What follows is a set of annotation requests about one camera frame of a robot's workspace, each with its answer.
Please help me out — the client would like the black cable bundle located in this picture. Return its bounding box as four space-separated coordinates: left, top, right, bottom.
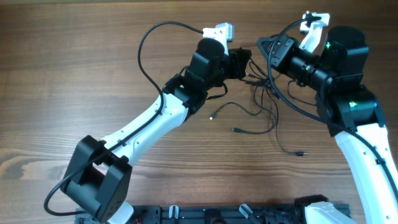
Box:
208 57 309 157

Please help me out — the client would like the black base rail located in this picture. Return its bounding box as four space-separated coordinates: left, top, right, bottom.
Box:
74 203 352 224

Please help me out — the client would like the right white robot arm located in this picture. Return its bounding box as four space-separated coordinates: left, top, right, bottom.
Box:
257 26 397 223

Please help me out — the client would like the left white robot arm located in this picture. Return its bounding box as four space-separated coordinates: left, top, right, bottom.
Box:
59 39 252 223

